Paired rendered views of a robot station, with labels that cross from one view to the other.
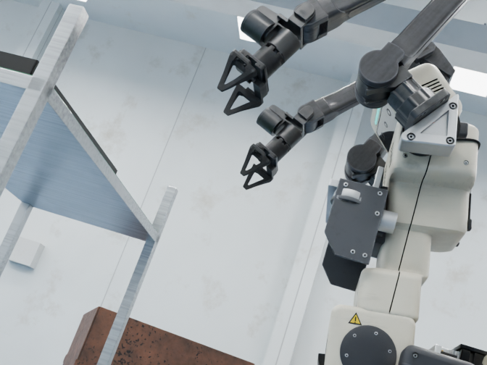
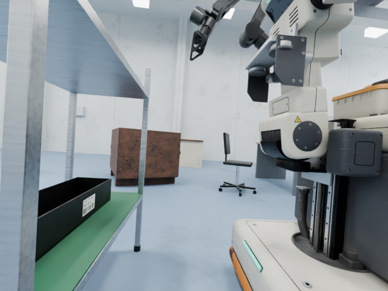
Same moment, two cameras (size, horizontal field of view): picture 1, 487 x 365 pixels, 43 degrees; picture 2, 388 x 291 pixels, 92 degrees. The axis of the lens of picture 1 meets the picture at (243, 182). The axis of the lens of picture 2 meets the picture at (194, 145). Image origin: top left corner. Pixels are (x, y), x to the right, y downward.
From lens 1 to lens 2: 0.72 m
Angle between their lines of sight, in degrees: 26
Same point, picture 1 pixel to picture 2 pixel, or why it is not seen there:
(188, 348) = (157, 134)
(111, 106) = not seen: hidden behind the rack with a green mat
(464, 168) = (349, 13)
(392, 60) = not seen: outside the picture
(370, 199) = (297, 45)
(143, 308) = (128, 120)
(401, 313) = (320, 110)
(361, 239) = (297, 71)
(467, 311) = (230, 97)
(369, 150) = (256, 25)
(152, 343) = not seen: hidden behind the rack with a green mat
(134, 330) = (135, 133)
